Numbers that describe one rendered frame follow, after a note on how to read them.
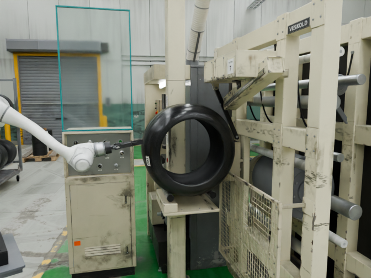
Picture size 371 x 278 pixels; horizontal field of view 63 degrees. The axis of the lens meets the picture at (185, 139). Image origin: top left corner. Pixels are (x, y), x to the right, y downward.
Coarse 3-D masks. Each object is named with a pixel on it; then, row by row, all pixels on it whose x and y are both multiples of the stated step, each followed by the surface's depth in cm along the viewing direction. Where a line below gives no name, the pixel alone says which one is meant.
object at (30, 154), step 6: (48, 132) 830; (36, 138) 751; (36, 144) 753; (42, 144) 758; (30, 150) 844; (36, 150) 754; (42, 150) 759; (48, 150) 813; (24, 156) 753; (30, 156) 753; (36, 156) 753; (42, 156) 764; (48, 156) 764; (54, 156) 763; (24, 162) 748
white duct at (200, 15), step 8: (200, 0) 238; (208, 0) 239; (200, 8) 242; (208, 8) 245; (200, 16) 247; (192, 24) 256; (200, 24) 252; (192, 32) 259; (192, 40) 264; (200, 40) 264; (192, 48) 269; (200, 48) 272; (192, 56) 274
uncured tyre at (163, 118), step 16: (160, 112) 200; (176, 112) 185; (192, 112) 185; (208, 112) 189; (160, 128) 182; (208, 128) 218; (224, 128) 191; (144, 144) 188; (160, 144) 183; (224, 144) 192; (144, 160) 189; (160, 160) 184; (208, 160) 221; (224, 160) 193; (160, 176) 186; (176, 176) 217; (192, 176) 220; (208, 176) 218; (224, 176) 197; (176, 192) 191; (192, 192) 192
